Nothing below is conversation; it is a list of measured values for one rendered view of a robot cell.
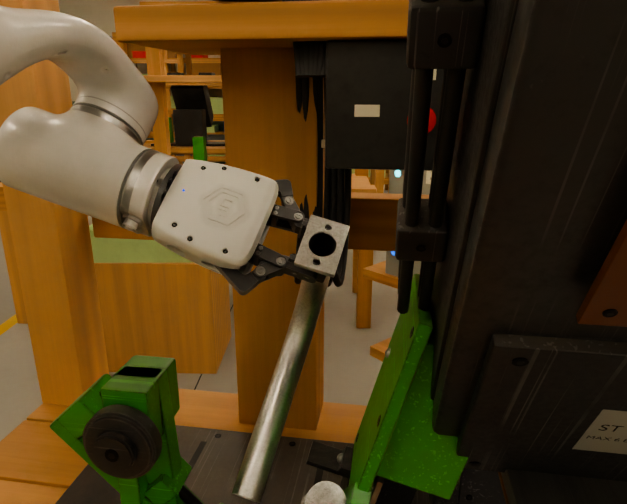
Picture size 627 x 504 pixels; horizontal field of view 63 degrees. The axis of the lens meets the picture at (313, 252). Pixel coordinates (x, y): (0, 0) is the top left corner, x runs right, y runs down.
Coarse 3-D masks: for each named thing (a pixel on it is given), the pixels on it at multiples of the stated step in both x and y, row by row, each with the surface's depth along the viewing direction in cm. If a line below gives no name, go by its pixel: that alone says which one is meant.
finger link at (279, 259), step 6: (258, 246) 49; (264, 246) 49; (258, 252) 49; (264, 252) 49; (270, 252) 49; (276, 252) 49; (252, 258) 51; (258, 258) 49; (264, 258) 49; (270, 258) 49; (276, 258) 49; (282, 258) 49; (258, 264) 50; (276, 264) 48; (282, 264) 49
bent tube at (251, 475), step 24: (312, 216) 50; (312, 240) 50; (336, 240) 49; (312, 264) 48; (336, 264) 48; (312, 288) 55; (312, 312) 58; (288, 336) 58; (312, 336) 59; (288, 360) 57; (288, 384) 56; (264, 408) 54; (288, 408) 55; (264, 432) 53; (264, 456) 52; (240, 480) 51; (264, 480) 51
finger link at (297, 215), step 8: (280, 208) 51; (288, 208) 51; (272, 216) 51; (280, 216) 51; (288, 216) 51; (296, 216) 51; (304, 216) 51; (272, 224) 52; (280, 224) 53; (288, 224) 53
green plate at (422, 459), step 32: (416, 288) 46; (416, 320) 41; (416, 352) 40; (384, 384) 47; (416, 384) 42; (384, 416) 42; (416, 416) 43; (384, 448) 43; (416, 448) 44; (448, 448) 43; (352, 480) 49; (416, 480) 45; (448, 480) 44
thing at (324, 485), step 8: (312, 488) 47; (320, 488) 47; (328, 488) 47; (336, 488) 47; (304, 496) 52; (312, 496) 46; (320, 496) 46; (328, 496) 46; (336, 496) 46; (344, 496) 47
